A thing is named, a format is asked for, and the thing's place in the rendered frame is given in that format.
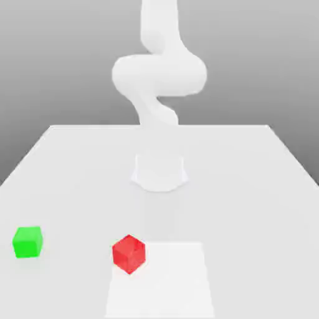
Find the small red cube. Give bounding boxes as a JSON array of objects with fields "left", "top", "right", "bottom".
[{"left": 112, "top": 234, "right": 146, "bottom": 275}]

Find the small green cube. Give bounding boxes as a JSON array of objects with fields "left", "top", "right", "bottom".
[{"left": 12, "top": 226, "right": 44, "bottom": 259}]

